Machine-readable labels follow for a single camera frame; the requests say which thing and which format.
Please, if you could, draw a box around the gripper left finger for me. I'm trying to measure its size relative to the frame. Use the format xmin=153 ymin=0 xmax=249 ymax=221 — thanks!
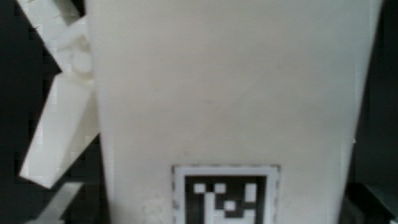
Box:
xmin=25 ymin=182 xmax=84 ymax=224

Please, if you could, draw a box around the white cabinet top block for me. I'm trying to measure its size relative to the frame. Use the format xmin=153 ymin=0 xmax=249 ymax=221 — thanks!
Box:
xmin=85 ymin=0 xmax=384 ymax=224

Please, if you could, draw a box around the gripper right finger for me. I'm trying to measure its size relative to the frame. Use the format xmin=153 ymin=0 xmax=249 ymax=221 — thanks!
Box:
xmin=347 ymin=183 xmax=398 ymax=224

